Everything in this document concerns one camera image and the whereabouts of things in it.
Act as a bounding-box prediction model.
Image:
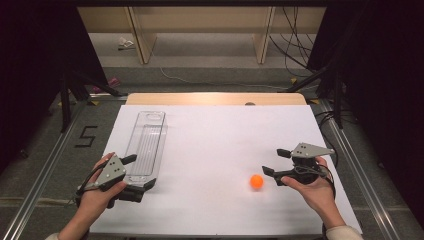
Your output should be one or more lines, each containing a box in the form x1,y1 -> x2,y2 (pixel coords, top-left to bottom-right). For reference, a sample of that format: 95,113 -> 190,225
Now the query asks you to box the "metal floor rail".
319,99 -> 401,240
1,99 -> 92,240

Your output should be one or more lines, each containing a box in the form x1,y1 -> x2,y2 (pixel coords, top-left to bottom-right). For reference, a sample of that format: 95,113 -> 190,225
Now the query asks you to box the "pink object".
92,77 -> 121,94

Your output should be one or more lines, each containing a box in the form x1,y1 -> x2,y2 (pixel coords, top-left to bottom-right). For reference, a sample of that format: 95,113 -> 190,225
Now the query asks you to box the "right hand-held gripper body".
282,142 -> 336,186

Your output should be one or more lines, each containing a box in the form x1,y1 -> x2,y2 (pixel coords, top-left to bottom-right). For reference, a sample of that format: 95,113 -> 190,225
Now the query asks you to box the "tangle of black cables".
269,6 -> 318,78

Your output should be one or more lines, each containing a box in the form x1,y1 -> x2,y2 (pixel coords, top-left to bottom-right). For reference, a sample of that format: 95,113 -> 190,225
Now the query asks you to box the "wooden shelf unit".
77,6 -> 327,65

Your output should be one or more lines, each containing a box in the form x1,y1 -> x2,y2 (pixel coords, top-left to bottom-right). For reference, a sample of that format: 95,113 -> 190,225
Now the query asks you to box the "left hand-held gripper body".
94,154 -> 145,210

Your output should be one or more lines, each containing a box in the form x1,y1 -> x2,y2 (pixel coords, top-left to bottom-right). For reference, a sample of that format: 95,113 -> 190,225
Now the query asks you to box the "white crumpled object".
117,36 -> 135,51

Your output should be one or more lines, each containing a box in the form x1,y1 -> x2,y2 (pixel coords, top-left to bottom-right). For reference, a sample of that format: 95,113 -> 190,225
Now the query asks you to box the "dark curtain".
306,0 -> 424,228
0,0 -> 108,174

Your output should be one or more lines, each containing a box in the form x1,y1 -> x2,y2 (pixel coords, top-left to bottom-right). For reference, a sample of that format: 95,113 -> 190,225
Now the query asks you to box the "person's left hand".
78,152 -> 129,216

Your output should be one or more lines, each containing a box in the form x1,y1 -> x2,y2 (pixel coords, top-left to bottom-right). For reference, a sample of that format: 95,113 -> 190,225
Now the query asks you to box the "black metal stand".
59,68 -> 128,134
286,63 -> 345,130

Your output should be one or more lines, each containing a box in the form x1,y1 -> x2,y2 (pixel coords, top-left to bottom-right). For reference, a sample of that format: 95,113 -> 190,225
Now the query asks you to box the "left hand-held gripper cable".
74,161 -> 111,208

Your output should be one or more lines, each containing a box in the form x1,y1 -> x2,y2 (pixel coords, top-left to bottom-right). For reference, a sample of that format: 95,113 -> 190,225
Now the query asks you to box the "clear plastic container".
123,110 -> 167,185

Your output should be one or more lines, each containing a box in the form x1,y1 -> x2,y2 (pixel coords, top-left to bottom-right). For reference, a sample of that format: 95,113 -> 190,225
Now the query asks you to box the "person's right hand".
280,155 -> 346,221

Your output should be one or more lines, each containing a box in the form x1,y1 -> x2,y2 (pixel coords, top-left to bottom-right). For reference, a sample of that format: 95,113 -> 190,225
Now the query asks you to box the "white table sheet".
89,104 -> 364,236

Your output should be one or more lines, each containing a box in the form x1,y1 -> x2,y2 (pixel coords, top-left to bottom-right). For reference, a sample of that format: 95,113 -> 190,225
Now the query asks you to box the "orange ball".
249,174 -> 265,190

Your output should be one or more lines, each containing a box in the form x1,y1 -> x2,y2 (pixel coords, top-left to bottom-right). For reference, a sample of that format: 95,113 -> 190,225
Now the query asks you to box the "black floor cable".
314,109 -> 340,169

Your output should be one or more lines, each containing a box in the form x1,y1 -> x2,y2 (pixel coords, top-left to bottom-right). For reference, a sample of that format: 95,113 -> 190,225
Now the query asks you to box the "wooden board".
125,92 -> 308,107

